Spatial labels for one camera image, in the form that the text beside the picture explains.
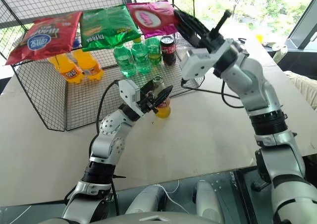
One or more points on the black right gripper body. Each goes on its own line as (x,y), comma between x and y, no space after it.
(210,41)

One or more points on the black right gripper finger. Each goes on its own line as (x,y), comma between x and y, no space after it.
(189,37)
(192,23)

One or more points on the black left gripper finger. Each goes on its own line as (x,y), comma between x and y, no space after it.
(148,87)
(163,96)

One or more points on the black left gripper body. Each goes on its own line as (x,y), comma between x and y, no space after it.
(147,102)

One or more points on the glass bottle with orange drink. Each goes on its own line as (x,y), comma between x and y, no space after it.
(163,112)

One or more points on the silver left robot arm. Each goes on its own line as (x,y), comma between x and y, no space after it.
(109,134)

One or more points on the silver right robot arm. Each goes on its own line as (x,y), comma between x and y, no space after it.
(255,85)

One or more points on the dark cola plastic bottle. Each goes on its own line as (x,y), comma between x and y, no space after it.
(169,51)

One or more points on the green soda plastic bottle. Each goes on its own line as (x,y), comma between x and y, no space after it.
(154,51)
(126,63)
(141,58)

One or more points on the orange soda plastic bottle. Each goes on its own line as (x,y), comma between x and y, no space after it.
(68,71)
(90,68)

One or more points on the magenta chips bag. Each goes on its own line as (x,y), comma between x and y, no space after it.
(151,18)

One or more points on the small yellow cup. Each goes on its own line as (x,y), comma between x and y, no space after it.
(259,38)

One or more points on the grey metal can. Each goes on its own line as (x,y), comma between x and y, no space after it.
(281,54)

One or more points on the green chips bag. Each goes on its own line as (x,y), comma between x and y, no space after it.
(106,28)

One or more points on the small blue item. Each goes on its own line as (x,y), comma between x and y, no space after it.
(76,43)

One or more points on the grey rounded robot leg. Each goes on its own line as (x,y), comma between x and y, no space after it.
(206,199)
(146,199)

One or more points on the dark framed monitor panel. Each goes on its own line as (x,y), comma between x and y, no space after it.
(307,28)

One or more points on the red chips bag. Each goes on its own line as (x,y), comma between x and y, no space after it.
(47,39)

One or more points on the grey robot torso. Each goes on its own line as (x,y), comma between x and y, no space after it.
(111,220)

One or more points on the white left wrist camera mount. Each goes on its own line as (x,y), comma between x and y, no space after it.
(127,91)

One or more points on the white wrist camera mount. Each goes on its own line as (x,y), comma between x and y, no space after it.
(198,63)
(127,91)

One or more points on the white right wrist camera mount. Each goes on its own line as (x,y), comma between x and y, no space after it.
(198,63)

